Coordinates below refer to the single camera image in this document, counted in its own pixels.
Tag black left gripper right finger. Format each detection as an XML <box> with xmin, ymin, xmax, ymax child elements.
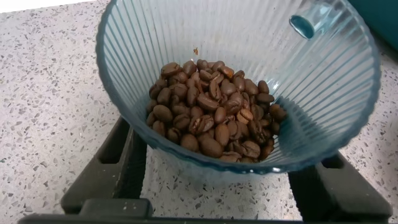
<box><xmin>287</xmin><ymin>152</ymin><xmax>393</xmax><ymax>223</ymax></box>

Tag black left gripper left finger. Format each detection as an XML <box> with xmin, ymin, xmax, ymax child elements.
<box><xmin>60</xmin><ymin>116</ymin><xmax>148</xmax><ymax>215</ymax></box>

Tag brown roasted coffee beans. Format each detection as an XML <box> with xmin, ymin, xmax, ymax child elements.
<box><xmin>146</xmin><ymin>58</ymin><xmax>289</xmax><ymax>164</ymax></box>

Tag translucent blue ribbed plastic cup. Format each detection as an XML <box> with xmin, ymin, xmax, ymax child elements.
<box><xmin>95</xmin><ymin>0</ymin><xmax>382</xmax><ymax>187</ymax></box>

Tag teal plastic basin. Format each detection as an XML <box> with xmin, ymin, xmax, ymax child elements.
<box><xmin>348</xmin><ymin>0</ymin><xmax>398</xmax><ymax>52</ymax></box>

